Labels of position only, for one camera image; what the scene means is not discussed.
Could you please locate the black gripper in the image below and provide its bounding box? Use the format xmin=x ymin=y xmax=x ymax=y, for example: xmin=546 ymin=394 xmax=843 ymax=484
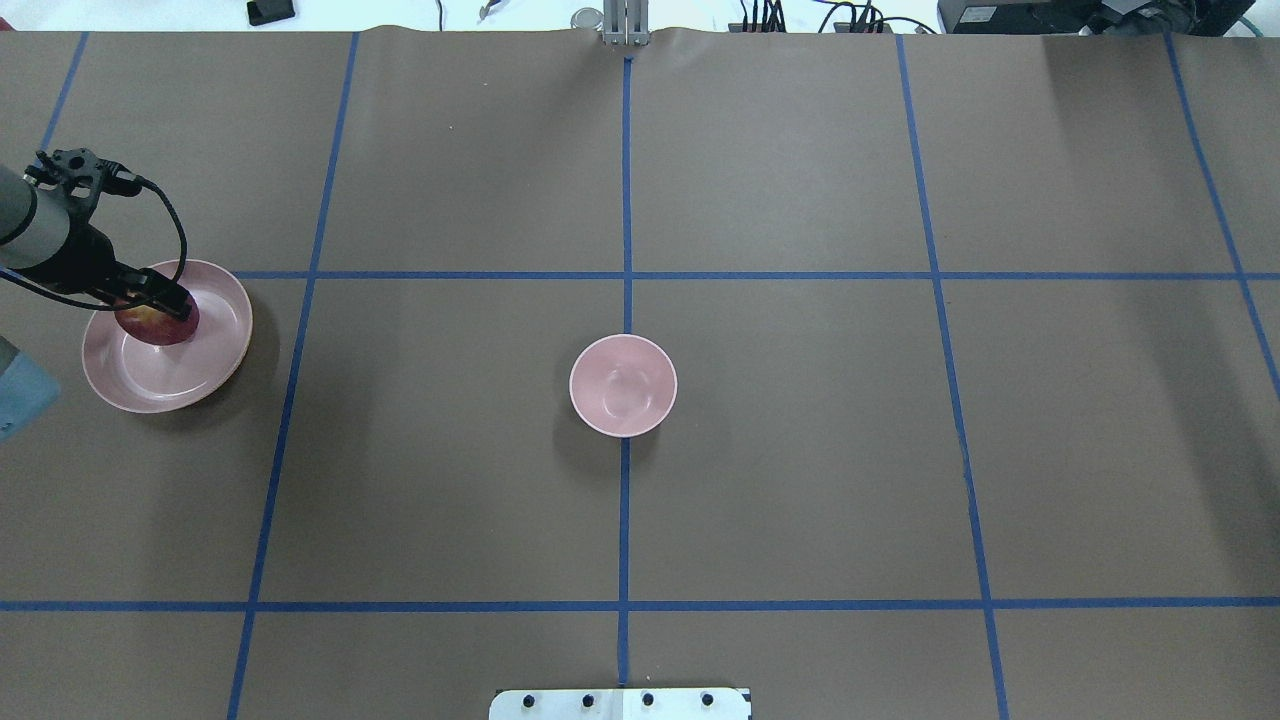
xmin=45 ymin=225 xmax=195 ymax=322

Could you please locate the black device box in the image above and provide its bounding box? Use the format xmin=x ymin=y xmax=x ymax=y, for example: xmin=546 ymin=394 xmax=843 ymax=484
xmin=937 ymin=1 xmax=1254 ymax=37

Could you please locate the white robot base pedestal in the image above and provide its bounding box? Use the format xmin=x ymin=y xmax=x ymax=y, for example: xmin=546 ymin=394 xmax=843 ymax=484
xmin=488 ymin=687 xmax=754 ymax=719

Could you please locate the red apple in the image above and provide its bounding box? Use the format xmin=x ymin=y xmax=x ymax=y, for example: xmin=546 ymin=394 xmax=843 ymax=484
xmin=114 ymin=299 xmax=201 ymax=347

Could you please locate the aluminium frame post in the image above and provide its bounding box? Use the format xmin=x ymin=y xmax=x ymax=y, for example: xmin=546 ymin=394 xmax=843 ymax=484
xmin=600 ymin=0 xmax=652 ymax=47

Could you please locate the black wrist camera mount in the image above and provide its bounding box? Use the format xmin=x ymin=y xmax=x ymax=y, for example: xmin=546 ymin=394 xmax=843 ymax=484
xmin=23 ymin=149 xmax=143 ymax=224

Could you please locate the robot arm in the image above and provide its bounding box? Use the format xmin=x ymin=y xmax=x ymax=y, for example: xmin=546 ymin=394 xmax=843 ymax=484
xmin=1 ymin=151 xmax=200 ymax=347

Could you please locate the pink plate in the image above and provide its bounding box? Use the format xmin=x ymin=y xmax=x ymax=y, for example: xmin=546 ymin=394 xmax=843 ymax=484
xmin=81 ymin=260 xmax=253 ymax=414

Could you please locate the pink bowl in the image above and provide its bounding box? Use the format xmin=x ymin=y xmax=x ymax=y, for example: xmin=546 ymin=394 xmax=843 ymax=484
xmin=568 ymin=334 xmax=678 ymax=439

